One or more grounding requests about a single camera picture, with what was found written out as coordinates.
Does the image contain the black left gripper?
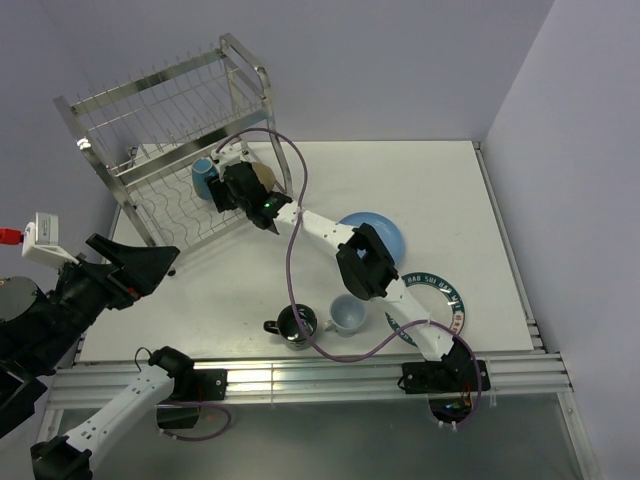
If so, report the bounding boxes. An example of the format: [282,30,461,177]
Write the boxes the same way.
[31,230,179,368]

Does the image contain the black bowl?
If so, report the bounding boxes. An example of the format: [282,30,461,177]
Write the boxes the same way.
[251,162,276,192]

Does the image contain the white mug blue handle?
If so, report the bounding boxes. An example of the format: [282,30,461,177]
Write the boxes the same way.
[191,157,219,202]

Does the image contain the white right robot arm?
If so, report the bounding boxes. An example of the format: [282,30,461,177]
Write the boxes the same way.
[205,160,490,393]

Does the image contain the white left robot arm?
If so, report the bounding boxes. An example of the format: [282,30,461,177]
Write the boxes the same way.
[1,225,227,479]

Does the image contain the stainless steel dish rack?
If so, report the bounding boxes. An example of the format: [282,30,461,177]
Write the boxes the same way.
[54,33,292,255]

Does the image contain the black mug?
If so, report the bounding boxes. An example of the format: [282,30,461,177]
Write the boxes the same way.
[263,304,318,350]

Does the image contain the light blue plate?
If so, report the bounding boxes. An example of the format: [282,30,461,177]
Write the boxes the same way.
[340,211,406,269]

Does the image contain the light grey cup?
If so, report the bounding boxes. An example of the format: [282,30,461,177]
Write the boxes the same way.
[324,295,367,337]

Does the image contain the white plate green rim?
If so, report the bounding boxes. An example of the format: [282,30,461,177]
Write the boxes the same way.
[381,271,466,359]

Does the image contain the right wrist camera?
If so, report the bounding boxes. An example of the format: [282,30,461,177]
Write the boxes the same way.
[210,143,248,172]

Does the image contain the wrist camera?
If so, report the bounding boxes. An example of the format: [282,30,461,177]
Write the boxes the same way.
[210,143,248,172]
[1,212,80,269]

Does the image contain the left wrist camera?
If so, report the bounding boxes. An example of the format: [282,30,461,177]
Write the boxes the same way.
[1,212,80,269]

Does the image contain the aluminium mounting rail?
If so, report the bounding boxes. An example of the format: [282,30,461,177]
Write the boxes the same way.
[46,351,572,410]

